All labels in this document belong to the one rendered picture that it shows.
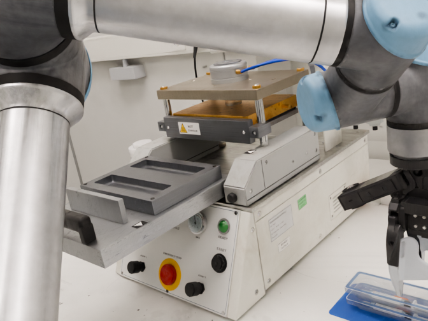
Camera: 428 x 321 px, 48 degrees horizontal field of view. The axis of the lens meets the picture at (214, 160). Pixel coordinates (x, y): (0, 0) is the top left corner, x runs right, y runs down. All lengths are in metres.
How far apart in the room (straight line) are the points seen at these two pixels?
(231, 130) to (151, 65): 1.10
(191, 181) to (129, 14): 0.39
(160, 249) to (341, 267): 0.35
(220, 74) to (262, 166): 0.23
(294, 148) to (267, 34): 0.47
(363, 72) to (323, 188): 0.52
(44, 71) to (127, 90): 1.55
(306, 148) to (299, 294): 0.28
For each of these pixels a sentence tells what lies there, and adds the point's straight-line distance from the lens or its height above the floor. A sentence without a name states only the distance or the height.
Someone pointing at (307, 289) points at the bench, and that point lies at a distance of 0.93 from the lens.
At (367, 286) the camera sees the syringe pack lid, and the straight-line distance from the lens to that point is 0.85.
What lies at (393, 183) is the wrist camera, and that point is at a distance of 0.73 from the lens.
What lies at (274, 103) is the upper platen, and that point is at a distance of 0.98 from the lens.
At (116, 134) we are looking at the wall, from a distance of 2.27.
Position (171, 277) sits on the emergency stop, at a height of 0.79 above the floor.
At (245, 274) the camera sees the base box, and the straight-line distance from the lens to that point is 0.85.
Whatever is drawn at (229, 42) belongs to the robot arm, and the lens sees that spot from 0.49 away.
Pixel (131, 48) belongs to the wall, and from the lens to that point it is 1.97.
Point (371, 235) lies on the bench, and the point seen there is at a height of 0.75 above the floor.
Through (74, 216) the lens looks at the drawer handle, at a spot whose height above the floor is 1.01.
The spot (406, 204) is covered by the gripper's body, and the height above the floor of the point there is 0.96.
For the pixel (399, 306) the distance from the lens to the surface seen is 0.82.
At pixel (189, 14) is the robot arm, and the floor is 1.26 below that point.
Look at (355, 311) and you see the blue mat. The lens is 0.87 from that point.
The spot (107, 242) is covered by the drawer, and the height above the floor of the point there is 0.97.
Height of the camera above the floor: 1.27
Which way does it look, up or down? 18 degrees down
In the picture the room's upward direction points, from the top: 10 degrees counter-clockwise
